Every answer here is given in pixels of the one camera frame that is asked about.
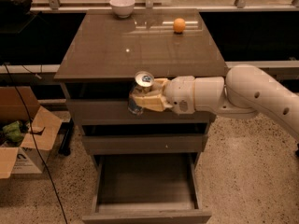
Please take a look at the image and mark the grey drawer cabinet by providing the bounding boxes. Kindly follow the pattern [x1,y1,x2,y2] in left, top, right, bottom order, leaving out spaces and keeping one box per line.
[53,8,228,224]

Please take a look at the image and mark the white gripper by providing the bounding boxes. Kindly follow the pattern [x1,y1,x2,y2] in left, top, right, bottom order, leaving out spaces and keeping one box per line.
[132,76,195,115]

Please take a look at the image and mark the redbull can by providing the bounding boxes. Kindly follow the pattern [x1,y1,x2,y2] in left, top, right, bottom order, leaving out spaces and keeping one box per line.
[128,71,154,115]

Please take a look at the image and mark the grey middle drawer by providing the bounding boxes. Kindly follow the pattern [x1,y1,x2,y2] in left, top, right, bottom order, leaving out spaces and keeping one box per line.
[82,134,207,155]

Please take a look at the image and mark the brown cardboard box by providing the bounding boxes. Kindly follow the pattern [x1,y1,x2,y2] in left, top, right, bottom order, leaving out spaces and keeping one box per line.
[0,87,62,180]

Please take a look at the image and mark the green crumpled bag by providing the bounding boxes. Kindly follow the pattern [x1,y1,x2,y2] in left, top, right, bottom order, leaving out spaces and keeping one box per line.
[2,121,23,143]

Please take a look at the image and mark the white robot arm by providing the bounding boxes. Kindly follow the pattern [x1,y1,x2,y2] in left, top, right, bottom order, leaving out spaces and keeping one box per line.
[129,64,299,141]

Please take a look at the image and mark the grey top drawer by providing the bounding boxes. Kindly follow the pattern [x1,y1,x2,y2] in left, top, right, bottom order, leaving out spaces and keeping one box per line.
[66,99,216,125]

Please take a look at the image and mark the black cable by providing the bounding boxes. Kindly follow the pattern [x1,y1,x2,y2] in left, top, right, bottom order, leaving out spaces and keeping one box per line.
[2,63,69,224]

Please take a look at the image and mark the white ceramic bowl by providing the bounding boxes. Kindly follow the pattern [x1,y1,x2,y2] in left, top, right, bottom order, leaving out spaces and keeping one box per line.
[109,0,135,18]

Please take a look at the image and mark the black table leg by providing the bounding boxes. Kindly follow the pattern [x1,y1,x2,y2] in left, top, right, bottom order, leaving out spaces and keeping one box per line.
[58,119,74,156]

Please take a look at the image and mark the orange fruit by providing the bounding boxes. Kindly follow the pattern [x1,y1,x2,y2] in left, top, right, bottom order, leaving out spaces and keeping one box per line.
[173,18,186,34]

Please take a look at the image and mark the black object on ledge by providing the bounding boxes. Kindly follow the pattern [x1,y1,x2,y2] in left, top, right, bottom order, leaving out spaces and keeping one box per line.
[0,0,33,15]

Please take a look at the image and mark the grey open bottom drawer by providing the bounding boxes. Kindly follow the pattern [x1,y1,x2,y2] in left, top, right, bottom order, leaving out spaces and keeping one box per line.
[82,153,211,224]

